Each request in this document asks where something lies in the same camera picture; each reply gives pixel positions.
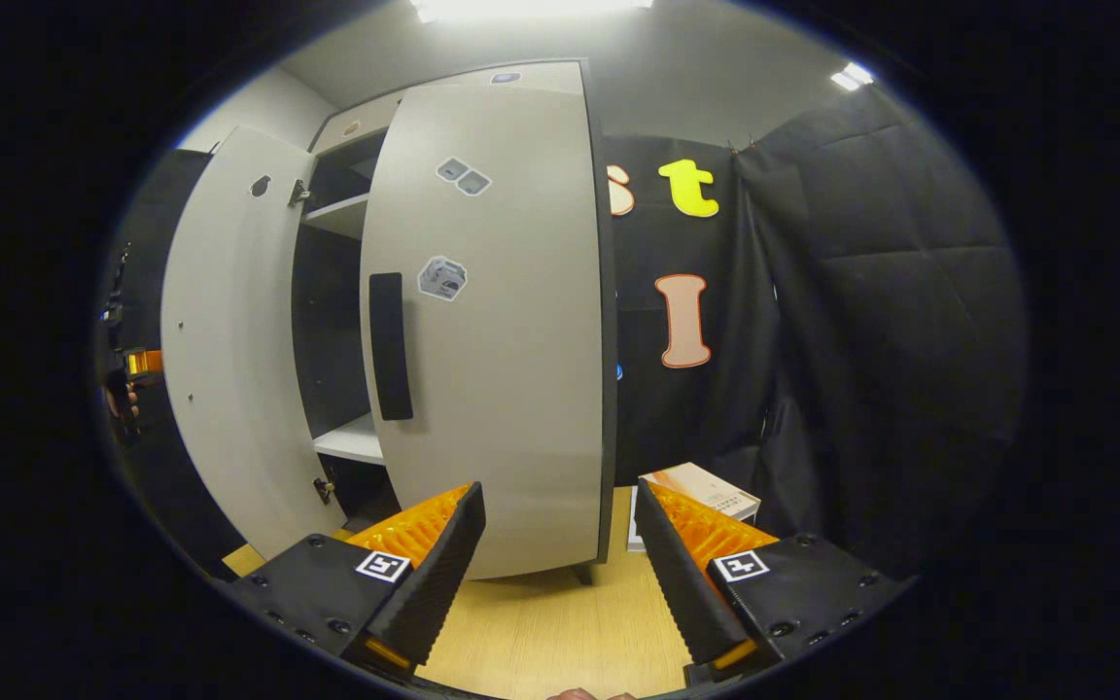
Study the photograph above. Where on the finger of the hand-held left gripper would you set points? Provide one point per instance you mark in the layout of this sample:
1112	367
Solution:
145	363

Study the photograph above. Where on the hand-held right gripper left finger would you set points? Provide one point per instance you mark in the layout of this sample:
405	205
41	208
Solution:
438	588

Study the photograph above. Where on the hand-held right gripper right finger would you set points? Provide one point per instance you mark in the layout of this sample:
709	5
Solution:
682	593

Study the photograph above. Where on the white shoe cabinet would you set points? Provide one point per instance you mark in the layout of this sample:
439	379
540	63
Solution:
521	389

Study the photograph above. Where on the white cabinet shelf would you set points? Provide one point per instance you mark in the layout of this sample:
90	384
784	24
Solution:
354	442
341	216

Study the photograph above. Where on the blue book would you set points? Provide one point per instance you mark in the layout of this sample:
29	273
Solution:
633	530

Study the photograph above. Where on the white book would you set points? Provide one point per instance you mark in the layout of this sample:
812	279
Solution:
706	486

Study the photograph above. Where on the long ceiling light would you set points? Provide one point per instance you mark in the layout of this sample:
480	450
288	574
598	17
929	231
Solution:
531	10

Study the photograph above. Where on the small ceiling light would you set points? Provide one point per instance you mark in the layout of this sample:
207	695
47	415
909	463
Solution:
852	76

